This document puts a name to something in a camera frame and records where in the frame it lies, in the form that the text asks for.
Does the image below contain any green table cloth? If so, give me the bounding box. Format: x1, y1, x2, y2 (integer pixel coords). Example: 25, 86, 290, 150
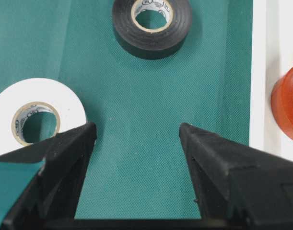
0, 0, 253, 219

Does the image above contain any white tape roll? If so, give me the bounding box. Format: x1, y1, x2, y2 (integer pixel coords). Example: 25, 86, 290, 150
0, 78, 87, 155

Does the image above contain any white plastic tray case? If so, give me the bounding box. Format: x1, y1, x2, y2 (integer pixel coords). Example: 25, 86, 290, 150
249, 0, 293, 161

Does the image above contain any red tape roll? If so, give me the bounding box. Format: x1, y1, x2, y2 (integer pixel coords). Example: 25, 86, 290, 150
270, 67, 293, 140

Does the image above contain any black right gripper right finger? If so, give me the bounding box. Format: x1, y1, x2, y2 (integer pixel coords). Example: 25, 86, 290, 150
179, 123, 293, 230

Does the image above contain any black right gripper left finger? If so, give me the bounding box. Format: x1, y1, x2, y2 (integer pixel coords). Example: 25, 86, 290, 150
0, 122, 97, 230

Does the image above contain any black tape roll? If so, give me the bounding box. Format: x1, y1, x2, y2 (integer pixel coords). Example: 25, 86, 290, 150
112, 0, 192, 60

